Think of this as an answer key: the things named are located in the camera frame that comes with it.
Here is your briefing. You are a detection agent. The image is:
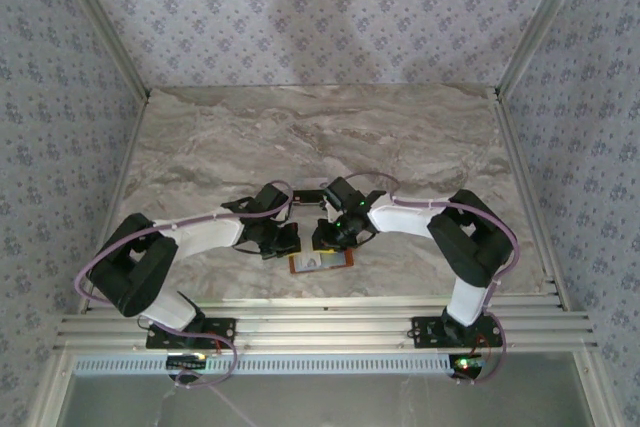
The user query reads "slotted grey cable duct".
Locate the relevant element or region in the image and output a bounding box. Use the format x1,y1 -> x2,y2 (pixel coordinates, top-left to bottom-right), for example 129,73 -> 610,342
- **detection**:
72,352 -> 454,376

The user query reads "aluminium corner post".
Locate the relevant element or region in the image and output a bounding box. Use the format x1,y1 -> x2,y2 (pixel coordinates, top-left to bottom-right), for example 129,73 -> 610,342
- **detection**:
495,0 -> 597,100
48,0 -> 152,100

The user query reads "aluminium side rail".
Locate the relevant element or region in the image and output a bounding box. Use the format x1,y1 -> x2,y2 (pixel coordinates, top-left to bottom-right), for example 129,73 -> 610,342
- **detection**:
78,94 -> 153,314
493,88 -> 572,312

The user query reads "black credit card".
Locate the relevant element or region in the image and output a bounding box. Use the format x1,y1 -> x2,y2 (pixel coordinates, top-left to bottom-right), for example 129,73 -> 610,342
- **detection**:
291,189 -> 327,207

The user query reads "aluminium front rail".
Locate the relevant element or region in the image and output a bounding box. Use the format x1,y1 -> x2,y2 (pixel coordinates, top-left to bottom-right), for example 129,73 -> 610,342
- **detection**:
53,295 -> 599,351

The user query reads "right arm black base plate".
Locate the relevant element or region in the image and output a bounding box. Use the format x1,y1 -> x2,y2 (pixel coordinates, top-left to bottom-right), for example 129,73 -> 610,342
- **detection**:
410,315 -> 503,350

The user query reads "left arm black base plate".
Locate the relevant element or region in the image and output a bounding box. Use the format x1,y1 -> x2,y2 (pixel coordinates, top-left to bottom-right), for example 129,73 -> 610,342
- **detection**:
145,317 -> 237,350

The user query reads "brown leather card holder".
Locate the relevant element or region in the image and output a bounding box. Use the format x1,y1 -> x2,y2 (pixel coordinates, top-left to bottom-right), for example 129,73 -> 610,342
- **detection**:
288,248 -> 355,276

